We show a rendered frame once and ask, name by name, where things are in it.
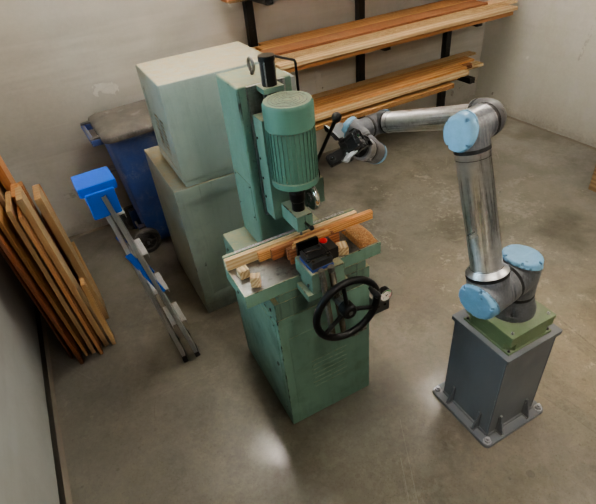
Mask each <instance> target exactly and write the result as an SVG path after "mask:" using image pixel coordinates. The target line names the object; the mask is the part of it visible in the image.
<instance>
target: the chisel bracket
mask: <svg viewBox="0 0 596 504"><path fill-rule="evenodd" d="M281 207H282V214H283V218H284V219H285V220H286V221H287V222H288V223H289V224H290V225H291V226H292V227H293V228H294V229H295V230H296V231H297V232H298V233H299V232H302V231H304V230H307V229H309V227H308V226H307V225H305V224H304V223H305V222H307V223H308V224H310V225H313V215H312V212H311V211H310V210H309V209H308V208H307V207H306V206H305V209H304V210H303V211H301V212H294V211H293V210H292V205H291V201H290V200H288V201H285V202H282V203H281Z"/></svg>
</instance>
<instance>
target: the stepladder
mask: <svg viewBox="0 0 596 504"><path fill-rule="evenodd" d="M71 180H72V183H73V185H74V187H75V189H76V191H77V193H78V196H79V198H80V199H85V201H86V203H87V205H88V206H89V208H90V211H91V213H92V215H93V218H94V220H98V219H101V218H104V217H106V219H107V221H108V223H109V224H110V225H111V227H112V229H113V231H114V233H115V235H116V236H117V237H115V238H116V239H117V240H118V241H119V243H120V244H121V246H122V247H123V249H124V251H125V253H126V256H125V257H126V258H127V259H128V260H129V261H130V262H131V264H132V266H133V268H134V269H135V271H136V273H137V275H138V277H139V279H140V280H141V282H142V284H143V286H144V288H145V290H146V291H147V293H148V295H149V297H150V299H151V301H152V302H153V304H154V306H155V308H156V310H157V312H158V313H159V315H160V317H161V319H162V321H163V323H164V324H165V326H166V328H167V330H168V332H169V335H170V337H171V338H172V339H173V341H174V343H175V344H176V346H177V348H178V350H179V352H180V354H181V356H182V360H183V361H184V363H185V362H188V361H189V359H188V356H187V352H186V351H185V349H184V350H183V348H182V346H181V344H180V342H179V338H178V336H177V335H176V334H175V333H174V331H173V329H172V327H173V325H176V324H177V325H178V326H179V328H180V330H181V331H182V333H183V335H184V336H185V338H186V340H187V341H188V343H189V345H190V346H191V348H192V350H193V352H194V354H195V356H196V357H198V356H200V355H201V354H200V352H199V349H198V347H197V345H196V344H195V343H194V342H193V340H192V338H191V337H190V333H189V331H188V330H187V329H186V328H185V326H184V325H183V323H182V321H184V320H186V321H187V319H186V318H185V316H184V314H183V313H182V311H181V309H180V308H179V306H178V304H177V303H176V302H173V303H170V301H169V299H168V297H167V296H166V294H165V291H166V290H167V289H168V290H169V288H168V286H167V285H166V283H165V281H164V280H163V278H162V276H161V275H160V273H159V272H157V273H154V272H155V271H154V270H153V269H152V268H151V267H150V266H149V265H148V263H147V262H146V260H145V258H144V257H143V256H144V255H146V254H148V256H149V253H148V252H147V250H146V248H145V247H144V245H143V243H142V242H141V240H140V238H138V239H135V240H133V238H132V236H131V235H130V233H129V231H128V230H127V228H126V226H125V224H124V223H123V221H122V219H121V218H120V216H119V215H122V214H125V212H124V210H123V208H122V207H121V205H120V203H119V200H118V197H117V195H116V192H115V189H114V188H117V187H118V184H117V182H116V179H115V178H114V176H113V175H112V173H111V171H110V170H109V168H108V167H107V166H104V167H101V168H98V169H95V170H92V171H88V172H85V173H82V174H79V175H75V176H72V177H71ZM125 216H126V214H125ZM113 218H114V219H113ZM126 218H127V216H126ZM114 220H115V221H114ZM116 223H117V224H116ZM117 225H118V226H117ZM118 227H119V228H120V230H121V232H122V233H123V235H124V237H125V238H126V240H127V241H126V240H125V239H124V237H123V236H122V234H121V232H120V230H119V228H118ZM149 257H150V256H149ZM153 273H154V274H153ZM158 293H159V295H160V296H161V298H162V300H163V301H164V303H165V305H166V306H165V307H163V310H164V312H165V314H166V316H167V318H168V319H169V321H170V323H171V325H172V327H171V325H170V323H169V321H168V320H167V318H166V316H165V314H164V312H163V310H162V308H161V307H160V305H159V303H158V301H157V299H156V297H155V294H158ZM173 328H174V327H173Z"/></svg>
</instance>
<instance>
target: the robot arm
mask: <svg viewBox="0 0 596 504"><path fill-rule="evenodd" d="M506 120H507V112H506V109H505V107H504V106H503V104H502V103H501V102H500V101H498V100H496V99H493V98H486V97H485V98H475V99H473V100H472V101H470V103H469V104H460V105H450V106H440V107H429V108H419V109H409V110H398V111H390V110H388V109H383V110H379V111H378V112H376V113H373V114H371V115H368V116H366V117H363V118H361V119H357V117H355V116H352V117H350V118H348V119H347V120H346V121H345V122H344V123H343V124H342V123H337V124H336V125H335V127H334V129H333V131H332V134H331V136H332V137H333V138H334V140H336V141H337V140H338V141H339V142H338V144H339V146H340V149H338V150H336V151H335V152H333V153H331V154H329V155H327V156H326V161H327V162H328V164H329V166H330V167H334V166H336V165H338V164H340V163H342V162H345V163H349V162H351V161H352V160H354V158H355V159H357V160H361V161H364V162H368V163H370V164H380V163H382V162H383V161H384V160H385V158H386V156H387V148H386V146H385V145H384V144H383V143H382V142H379V141H378V140H377V139H376V138H375V137H374V136H376V135H379V134H383V133H393V132H416V131H439V130H443V137H444V141H445V144H446V145H448V148H449V149H450V150H451V151H453V153H454V156H455V161H456V168H457V175H458V183H459V190H460V197H461V205H462V212H463V219H464V226H465V234H466V241H467V248H468V256H469V263H470V265H469V266H468V267H467V268H466V270H465V276H466V284H465V285H463V286H462V287H461V288H460V290H459V298H460V302H461V304H462V305H463V307H464V308H465V309H466V310H467V311H468V312H469V313H471V314H472V315H473V316H475V317H477V318H479V319H484V320H487V319H491V318H493V317H494V316H495V317H496V318H498V319H500V320H503V321H506V322H510V323H522V322H526V321H529V320H530V319H532V318H533V317H534V315H535V313H536V309H537V304H536V301H535V293H536V290H537V286H538V283H539V280H540V276H541V273H542V269H543V268H544V266H543V265H544V258H543V256H542V254H540V252H538V251H537V250H535V249H534V248H531V247H529V246H524V245H520V244H512V245H508V246H507V247H504V248H503V250H502V247H501V237H500V228H499V219H498V209H497V200H496V190H495V181H494V172H493V162H492V153H491V149H492V144H491V137H493V136H495V135H496V134H498V133H499V132H500V131H501V130H502V129H503V127H504V126H505V123H506ZM343 137H344V138H343Z"/></svg>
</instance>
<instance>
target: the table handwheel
mask: <svg viewBox="0 0 596 504"><path fill-rule="evenodd" d="M354 284H366V285H368V286H369V287H370V286H372V287H373V288H375V289H376V290H377V291H379V293H380V289H379V286H378V284H377V283H376V282H375V281H374V280H373V279H371V278H369V277H366V276H354V277H350V278H347V279H344V280H342V281H340V282H339V283H337V284H336V285H334V286H333V287H332V288H330V289H329V290H328V291H327V292H326V293H325V294H324V296H323V297H322V298H321V299H320V301H319V303H318V304H317V306H316V309H315V311H314V315H313V327H314V330H315V332H316V334H317V335H318V336H319V337H321V338H322V339H324V340H327V341H340V340H344V339H346V338H349V337H351V336H353V335H355V334H356V333H358V332H359V331H360V330H362V329H363V328H364V327H365V326H366V325H367V324H368V323H369V322H370V321H371V319H372V318H373V316H374V315H375V313H376V311H377V309H378V307H379V304H380V298H381V297H380V298H379V299H376V298H375V297H374V296H373V301H372V304H371V305H367V306H355V305H354V304H353V303H352V302H351V301H350V300H348V297H347V292H346V287H348V286H351V285H354ZM341 290H342V294H343V297H342V296H341V295H340V296H339V297H338V298H336V299H334V296H335V295H336V294H337V293H338V292H339V291H341ZM380 294H381V293H380ZM331 299H332V300H333V301H334V302H335V303H336V304H337V305H338V311H339V313H340V315H339V316H338V317H337V318H336V319H335V321H334V322H333V323H332V324H331V325H330V326H329V327H328V328H327V329H326V330H325V331H324V330H323V329H322V327H321V315H322V312H323V310H324V308H325V306H326V305H327V303H328V302H329V301H330V300H331ZM360 310H369V311H368V312H367V314H366V315H365V316H364V317H363V319H362V320H361V321H360V322H359V323H357V324H356V325H355V326H353V327H352V328H350V329H348V330H346V331H344V332H341V333H337V334H331V333H330V332H331V330H332V329H333V328H334V327H335V326H336V325H337V324H338V323H339V322H340V321H341V320H342V319H343V317H344V318H345V319H350V318H352V317H354V316H355V314H356V312H357V311H360Z"/></svg>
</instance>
